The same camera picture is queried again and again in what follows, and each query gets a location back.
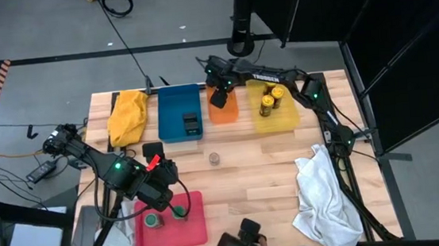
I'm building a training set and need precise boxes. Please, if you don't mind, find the black column stand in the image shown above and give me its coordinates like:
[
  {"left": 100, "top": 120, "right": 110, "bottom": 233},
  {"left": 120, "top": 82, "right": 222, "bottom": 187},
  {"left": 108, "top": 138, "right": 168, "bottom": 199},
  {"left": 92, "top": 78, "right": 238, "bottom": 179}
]
[{"left": 221, "top": 0, "right": 263, "bottom": 60}]

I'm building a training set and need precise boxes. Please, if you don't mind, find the yellow plastic bin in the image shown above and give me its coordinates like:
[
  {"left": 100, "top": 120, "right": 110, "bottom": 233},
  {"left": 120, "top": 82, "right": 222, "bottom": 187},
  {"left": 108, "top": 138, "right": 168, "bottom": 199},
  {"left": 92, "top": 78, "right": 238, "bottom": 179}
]
[{"left": 245, "top": 75, "right": 302, "bottom": 136}]

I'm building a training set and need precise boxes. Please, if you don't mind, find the yellow cloth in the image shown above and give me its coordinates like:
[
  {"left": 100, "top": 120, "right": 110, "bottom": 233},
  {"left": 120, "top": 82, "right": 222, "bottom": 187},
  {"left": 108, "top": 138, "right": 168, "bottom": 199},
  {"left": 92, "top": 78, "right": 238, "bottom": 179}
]
[{"left": 104, "top": 88, "right": 155, "bottom": 149}]

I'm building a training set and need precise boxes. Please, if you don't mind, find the blue plastic bin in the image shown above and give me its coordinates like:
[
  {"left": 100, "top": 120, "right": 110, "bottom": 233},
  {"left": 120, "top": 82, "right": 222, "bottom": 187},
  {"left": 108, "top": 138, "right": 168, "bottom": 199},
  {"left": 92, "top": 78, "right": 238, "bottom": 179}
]
[{"left": 153, "top": 83, "right": 206, "bottom": 146}]

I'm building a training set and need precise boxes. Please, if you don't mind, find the black floor cable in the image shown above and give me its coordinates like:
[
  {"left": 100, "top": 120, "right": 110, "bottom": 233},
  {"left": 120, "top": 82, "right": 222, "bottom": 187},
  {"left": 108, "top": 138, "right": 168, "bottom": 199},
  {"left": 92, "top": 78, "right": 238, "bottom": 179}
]
[{"left": 96, "top": 0, "right": 152, "bottom": 90}]

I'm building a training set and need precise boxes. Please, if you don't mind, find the grey flat panel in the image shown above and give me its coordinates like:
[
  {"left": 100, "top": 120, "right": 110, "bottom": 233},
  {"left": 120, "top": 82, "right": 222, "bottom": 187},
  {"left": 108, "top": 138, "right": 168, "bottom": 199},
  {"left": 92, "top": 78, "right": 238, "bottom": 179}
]
[{"left": 67, "top": 203, "right": 106, "bottom": 246}]

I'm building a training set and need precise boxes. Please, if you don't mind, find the white paper sheet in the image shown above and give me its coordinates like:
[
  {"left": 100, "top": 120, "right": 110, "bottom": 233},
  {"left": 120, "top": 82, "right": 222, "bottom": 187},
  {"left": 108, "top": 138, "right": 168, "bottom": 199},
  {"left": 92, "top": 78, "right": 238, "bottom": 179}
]
[{"left": 1, "top": 205, "right": 71, "bottom": 246}]

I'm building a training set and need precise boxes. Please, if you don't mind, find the orange plastic bin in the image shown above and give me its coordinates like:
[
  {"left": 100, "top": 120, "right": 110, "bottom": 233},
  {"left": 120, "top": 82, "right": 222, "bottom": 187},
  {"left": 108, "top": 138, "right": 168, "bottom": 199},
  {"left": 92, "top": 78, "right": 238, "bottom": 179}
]
[{"left": 204, "top": 82, "right": 241, "bottom": 126}]

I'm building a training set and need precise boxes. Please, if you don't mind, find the white towel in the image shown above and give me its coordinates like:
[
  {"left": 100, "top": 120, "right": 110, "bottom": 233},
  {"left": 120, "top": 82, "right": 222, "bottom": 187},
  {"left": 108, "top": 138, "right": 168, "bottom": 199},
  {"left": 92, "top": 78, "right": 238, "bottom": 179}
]
[{"left": 284, "top": 140, "right": 367, "bottom": 246}]

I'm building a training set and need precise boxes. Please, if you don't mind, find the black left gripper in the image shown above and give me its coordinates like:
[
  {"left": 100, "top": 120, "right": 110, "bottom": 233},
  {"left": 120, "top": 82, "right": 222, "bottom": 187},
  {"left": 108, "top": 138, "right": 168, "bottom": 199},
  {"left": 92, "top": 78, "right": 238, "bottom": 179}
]
[{"left": 131, "top": 140, "right": 183, "bottom": 215}]

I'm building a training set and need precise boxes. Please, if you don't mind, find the oregano glass jar green label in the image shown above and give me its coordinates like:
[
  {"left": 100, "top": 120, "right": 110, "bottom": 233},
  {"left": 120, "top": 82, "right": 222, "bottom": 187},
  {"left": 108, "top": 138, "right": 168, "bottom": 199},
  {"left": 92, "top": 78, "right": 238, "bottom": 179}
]
[
  {"left": 143, "top": 211, "right": 166, "bottom": 232},
  {"left": 170, "top": 204, "right": 190, "bottom": 223}
]

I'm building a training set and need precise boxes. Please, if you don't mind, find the grey cloth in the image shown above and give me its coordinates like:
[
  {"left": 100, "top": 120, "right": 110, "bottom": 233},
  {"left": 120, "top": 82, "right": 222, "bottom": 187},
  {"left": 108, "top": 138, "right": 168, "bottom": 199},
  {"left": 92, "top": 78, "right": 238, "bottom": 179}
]
[{"left": 90, "top": 198, "right": 150, "bottom": 246}]

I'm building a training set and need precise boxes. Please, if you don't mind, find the pink plastic tray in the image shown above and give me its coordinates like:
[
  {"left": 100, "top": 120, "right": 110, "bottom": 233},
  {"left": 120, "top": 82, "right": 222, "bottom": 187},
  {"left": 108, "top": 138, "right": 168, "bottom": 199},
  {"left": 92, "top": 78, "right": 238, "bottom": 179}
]
[{"left": 130, "top": 190, "right": 210, "bottom": 246}]

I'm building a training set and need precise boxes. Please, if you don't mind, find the black power adapter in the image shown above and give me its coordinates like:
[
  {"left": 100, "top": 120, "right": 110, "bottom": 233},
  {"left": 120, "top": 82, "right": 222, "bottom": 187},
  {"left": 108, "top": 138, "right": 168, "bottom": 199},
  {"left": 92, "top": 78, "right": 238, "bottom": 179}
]
[{"left": 24, "top": 160, "right": 60, "bottom": 185}]

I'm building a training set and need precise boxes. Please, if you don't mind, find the black curtain partition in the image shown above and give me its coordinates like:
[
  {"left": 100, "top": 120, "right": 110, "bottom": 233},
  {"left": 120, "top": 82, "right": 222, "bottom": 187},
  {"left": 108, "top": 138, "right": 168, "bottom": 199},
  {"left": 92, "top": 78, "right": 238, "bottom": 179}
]
[{"left": 250, "top": 0, "right": 439, "bottom": 164}]

